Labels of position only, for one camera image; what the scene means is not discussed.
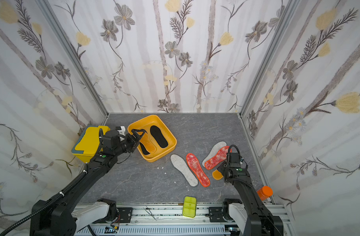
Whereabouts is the yellow lidded box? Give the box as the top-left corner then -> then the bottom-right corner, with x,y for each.
71,126 -> 110,163

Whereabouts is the red patterned insole right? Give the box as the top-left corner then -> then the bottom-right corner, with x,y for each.
203,146 -> 229,170

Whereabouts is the black corrugated cable conduit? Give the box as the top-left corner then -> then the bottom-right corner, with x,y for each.
0,171 -> 88,236

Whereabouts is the white slotted cable duct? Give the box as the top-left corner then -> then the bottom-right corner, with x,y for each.
91,225 -> 231,236

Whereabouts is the black insole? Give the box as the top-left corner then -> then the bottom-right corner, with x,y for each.
150,125 -> 168,148
140,143 -> 150,155

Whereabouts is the green compartment box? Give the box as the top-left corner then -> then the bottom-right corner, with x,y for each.
182,196 -> 197,218

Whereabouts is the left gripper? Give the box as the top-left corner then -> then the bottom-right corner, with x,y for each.
113,129 -> 146,157

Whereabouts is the orange cylindrical container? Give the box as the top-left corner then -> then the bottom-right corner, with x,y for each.
257,186 -> 273,201

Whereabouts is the red patterned insole left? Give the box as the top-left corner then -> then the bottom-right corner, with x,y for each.
186,153 -> 210,187

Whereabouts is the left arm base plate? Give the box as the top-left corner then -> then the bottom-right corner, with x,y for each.
93,207 -> 133,224

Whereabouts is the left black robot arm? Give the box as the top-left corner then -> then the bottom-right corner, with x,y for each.
30,129 -> 146,236

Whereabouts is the yellow plastic storage tray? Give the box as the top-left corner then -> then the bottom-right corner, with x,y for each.
128,115 -> 177,162

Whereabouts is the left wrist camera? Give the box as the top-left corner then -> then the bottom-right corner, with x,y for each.
115,126 -> 126,135

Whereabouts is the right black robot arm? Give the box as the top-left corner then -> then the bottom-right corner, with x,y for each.
217,151 -> 284,236

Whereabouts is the grey felt insole right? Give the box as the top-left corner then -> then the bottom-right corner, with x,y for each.
202,141 -> 227,167

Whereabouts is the orange translucent insole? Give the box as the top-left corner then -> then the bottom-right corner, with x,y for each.
212,170 -> 224,181
140,131 -> 156,154

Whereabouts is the grey felt insole left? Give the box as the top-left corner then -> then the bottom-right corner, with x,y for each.
170,154 -> 199,187

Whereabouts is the aluminium rail frame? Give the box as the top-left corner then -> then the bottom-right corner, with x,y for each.
50,202 -> 292,236

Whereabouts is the red patterned insole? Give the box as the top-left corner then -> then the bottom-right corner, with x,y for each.
186,153 -> 210,187
203,146 -> 229,170

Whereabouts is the grey felt insole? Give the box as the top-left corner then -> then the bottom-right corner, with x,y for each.
170,154 -> 199,187
202,141 -> 227,167

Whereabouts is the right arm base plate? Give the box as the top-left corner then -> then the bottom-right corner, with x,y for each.
208,206 -> 227,223

